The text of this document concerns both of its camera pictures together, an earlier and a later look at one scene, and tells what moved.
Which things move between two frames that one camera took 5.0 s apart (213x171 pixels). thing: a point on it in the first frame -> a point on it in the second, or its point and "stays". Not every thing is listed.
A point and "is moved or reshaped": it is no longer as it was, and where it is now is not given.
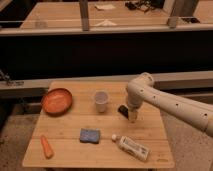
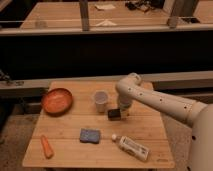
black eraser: [124, 110] is moved or reshaped
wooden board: [87, 125] stays
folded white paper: [106, 23] stays
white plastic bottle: [131, 147] stays
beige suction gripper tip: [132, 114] -> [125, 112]
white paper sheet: [104, 6] stays
